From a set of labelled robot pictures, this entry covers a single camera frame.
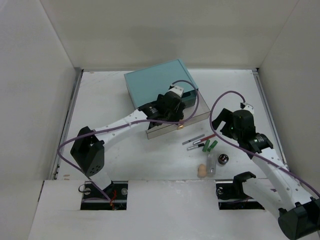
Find red lip pencil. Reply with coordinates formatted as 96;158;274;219
192;134;216;145

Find green lipstick tube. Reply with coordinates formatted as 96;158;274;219
207;140;218;152

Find clear drawer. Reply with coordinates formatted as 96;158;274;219
146;96;211;140

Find round dark powder jar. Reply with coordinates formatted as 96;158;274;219
217;153;229;165

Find clear plastic bottle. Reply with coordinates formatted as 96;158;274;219
206;152;217;178

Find grey patterned eyeliner pencil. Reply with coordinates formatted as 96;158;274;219
182;134;205;145

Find beige makeup sponge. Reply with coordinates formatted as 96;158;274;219
197;164;207;179

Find black clear mascara tube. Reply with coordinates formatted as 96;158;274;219
187;143;205;151

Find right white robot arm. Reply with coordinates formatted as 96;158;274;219
211;108;320;240

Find teal drawer box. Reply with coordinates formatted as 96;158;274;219
124;59;198;109

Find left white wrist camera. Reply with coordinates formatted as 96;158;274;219
168;84;184;98

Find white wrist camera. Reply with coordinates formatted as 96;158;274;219
168;84;184;98
240;102;255;114

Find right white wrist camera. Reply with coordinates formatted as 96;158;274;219
240;102;255;114

